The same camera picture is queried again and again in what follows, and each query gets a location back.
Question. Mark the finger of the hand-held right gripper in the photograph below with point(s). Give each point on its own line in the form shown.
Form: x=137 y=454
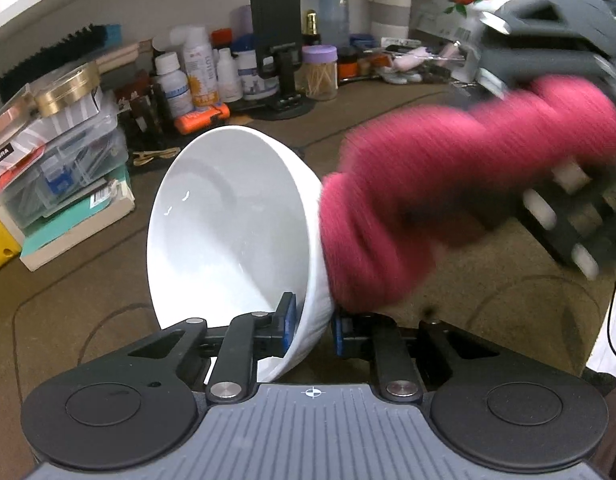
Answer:
x=578 y=225
x=528 y=55

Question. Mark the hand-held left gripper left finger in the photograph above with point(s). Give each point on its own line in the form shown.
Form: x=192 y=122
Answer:
x=288 y=317

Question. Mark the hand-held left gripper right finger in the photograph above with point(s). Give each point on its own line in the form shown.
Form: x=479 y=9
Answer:
x=338 y=337

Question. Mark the white bowl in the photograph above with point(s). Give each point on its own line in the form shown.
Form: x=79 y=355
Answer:
x=223 y=220

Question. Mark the red fluffy cloth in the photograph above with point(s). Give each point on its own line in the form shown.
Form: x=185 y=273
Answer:
x=438 y=185

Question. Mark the white box red flower print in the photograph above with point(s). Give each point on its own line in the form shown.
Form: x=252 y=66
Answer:
x=448 y=15

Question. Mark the pink tube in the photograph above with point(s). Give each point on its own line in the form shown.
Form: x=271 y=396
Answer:
x=410 y=60

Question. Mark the white grey thermos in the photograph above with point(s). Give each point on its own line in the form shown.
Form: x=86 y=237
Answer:
x=390 y=10

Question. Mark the blue glass bottle gold cap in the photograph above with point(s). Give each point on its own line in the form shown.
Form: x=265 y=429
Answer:
x=335 y=15

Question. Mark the purple lid toothpick jar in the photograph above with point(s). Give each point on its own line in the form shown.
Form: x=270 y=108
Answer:
x=320 y=75

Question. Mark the gold clip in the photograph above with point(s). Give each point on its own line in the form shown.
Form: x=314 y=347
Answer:
x=155 y=155

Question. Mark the black phone stand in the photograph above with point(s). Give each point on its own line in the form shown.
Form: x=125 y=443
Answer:
x=283 y=105

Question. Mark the orange packet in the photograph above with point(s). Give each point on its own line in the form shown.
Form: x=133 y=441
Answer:
x=200 y=120

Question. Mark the dark bottle gold cap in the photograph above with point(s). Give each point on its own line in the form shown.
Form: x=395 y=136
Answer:
x=312 y=27

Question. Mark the white jar printed label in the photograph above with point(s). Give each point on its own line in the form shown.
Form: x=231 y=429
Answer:
x=250 y=80

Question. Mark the small white bottle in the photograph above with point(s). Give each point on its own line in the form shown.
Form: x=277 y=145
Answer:
x=229 y=77

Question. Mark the white bottle blue label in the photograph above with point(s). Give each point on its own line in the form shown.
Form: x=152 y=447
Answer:
x=172 y=87

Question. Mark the clear plastic organizer box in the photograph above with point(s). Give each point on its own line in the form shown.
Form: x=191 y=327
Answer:
x=63 y=170

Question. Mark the red cap bottle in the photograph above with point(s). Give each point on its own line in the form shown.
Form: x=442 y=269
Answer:
x=222 y=39

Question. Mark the yellow box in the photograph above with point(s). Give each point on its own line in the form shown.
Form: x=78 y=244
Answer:
x=0 y=245

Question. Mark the gold round tin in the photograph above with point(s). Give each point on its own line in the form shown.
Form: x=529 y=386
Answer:
x=68 y=92

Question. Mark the copper coloured box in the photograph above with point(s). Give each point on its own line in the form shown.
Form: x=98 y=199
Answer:
x=10 y=120

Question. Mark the black bristle brush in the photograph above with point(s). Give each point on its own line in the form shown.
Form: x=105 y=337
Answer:
x=53 y=57

